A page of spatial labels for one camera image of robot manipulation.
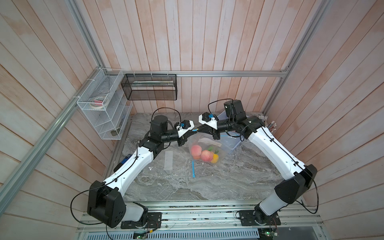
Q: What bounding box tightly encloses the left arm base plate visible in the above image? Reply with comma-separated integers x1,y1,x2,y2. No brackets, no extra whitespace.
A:
121,212,162,230

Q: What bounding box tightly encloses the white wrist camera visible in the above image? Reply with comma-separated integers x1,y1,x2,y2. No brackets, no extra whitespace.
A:
176,120,195,138
199,112,218,130

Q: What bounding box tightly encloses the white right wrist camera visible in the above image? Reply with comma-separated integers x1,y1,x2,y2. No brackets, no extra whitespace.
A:
199,112,218,130

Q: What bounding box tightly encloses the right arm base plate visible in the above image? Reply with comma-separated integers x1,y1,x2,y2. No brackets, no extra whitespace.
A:
235,210,281,227

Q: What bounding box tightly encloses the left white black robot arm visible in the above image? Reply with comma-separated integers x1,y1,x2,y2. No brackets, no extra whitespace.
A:
87,115,195,228

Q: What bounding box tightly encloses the black mesh wall basket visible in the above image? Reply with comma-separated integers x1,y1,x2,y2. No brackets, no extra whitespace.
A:
121,73,178,101

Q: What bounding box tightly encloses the pink toy peach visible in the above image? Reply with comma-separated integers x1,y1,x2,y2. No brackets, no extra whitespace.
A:
200,150,214,162

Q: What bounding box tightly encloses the lavender plastic basket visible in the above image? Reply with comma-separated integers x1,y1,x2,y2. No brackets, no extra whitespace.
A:
219,133,241,153

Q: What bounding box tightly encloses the clear zip-top bag on table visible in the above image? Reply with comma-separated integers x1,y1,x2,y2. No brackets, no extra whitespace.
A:
164,148,192,176

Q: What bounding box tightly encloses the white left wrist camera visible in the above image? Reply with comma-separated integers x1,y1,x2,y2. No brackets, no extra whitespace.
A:
176,120,195,138

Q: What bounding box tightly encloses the white wire shelf rack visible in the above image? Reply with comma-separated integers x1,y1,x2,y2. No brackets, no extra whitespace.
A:
77,68,132,140

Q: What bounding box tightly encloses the clear zip-top bag blue zipper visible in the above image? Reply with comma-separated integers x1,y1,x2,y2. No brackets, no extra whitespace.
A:
188,131,231,166

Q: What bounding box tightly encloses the pink peach basket front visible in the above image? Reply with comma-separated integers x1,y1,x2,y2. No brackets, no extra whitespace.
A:
190,145,203,160

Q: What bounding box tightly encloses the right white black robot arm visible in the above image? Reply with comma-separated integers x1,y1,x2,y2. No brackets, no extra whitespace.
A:
197,99,318,225

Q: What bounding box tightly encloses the blue black device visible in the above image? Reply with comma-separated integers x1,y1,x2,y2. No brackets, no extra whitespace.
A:
114,154,132,173

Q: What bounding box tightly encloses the bundle of pens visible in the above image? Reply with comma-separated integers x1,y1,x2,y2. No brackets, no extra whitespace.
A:
259,115,277,133

